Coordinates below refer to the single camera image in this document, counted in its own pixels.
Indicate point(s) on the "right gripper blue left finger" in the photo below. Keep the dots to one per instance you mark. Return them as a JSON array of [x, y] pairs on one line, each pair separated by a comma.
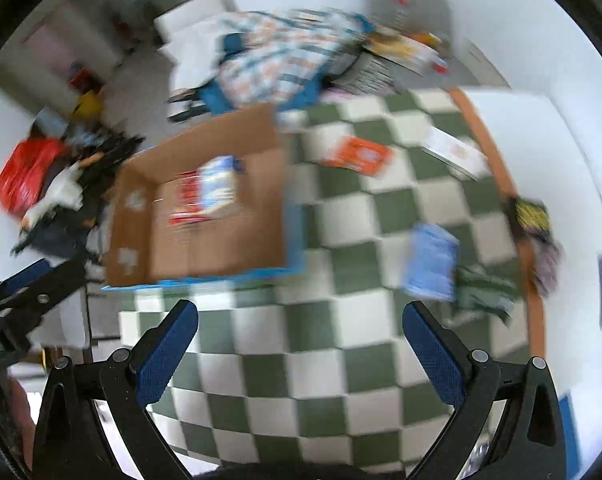
[[159, 351]]

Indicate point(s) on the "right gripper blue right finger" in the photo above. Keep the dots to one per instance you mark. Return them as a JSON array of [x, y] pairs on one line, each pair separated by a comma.
[[439, 351]]

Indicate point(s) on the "dark green wipes packet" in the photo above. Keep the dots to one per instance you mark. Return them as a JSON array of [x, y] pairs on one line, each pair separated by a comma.
[[477, 291]]

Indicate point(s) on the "red floral wipes packet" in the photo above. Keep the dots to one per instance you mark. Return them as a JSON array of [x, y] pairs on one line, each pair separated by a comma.
[[188, 208]]

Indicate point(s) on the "black shoe shine wipes packet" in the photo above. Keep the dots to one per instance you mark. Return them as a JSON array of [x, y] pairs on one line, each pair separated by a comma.
[[528, 218]]

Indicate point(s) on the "light blue tissue packet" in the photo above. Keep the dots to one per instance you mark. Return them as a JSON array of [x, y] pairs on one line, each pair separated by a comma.
[[219, 185]]

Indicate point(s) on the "orange wipes packet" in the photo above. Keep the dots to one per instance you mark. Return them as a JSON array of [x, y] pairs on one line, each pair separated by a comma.
[[359, 155]]

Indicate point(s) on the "red plastic bag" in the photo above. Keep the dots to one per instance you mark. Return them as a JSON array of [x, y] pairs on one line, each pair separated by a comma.
[[24, 173]]

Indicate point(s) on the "white goose plush toy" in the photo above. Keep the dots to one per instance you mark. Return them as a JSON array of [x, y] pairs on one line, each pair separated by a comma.
[[64, 191]]

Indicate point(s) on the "lilac cloth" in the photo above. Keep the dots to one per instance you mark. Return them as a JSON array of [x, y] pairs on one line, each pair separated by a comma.
[[547, 260]]

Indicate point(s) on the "green white checkered mat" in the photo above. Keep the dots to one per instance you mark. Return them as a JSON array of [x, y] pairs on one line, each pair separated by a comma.
[[314, 366]]

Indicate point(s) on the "cardboard box with blue print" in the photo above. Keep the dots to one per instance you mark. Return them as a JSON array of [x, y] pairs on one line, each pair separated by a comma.
[[262, 238]]

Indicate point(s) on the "white paper packet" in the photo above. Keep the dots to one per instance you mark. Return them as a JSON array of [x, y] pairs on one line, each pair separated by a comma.
[[461, 156]]

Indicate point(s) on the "white low table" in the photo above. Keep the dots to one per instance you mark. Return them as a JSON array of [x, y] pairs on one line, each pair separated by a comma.
[[534, 155]]

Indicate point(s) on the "yellow snack bag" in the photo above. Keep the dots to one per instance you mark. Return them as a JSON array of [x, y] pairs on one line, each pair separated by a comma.
[[406, 53]]

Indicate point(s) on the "white folding bed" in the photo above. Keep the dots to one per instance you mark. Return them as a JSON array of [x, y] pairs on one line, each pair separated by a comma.
[[196, 40]]

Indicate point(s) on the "plaid blanket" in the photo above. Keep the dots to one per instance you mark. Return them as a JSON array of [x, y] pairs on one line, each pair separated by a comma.
[[284, 57]]

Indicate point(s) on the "grey floor chair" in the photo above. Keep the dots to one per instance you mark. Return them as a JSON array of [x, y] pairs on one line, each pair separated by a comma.
[[429, 20]]

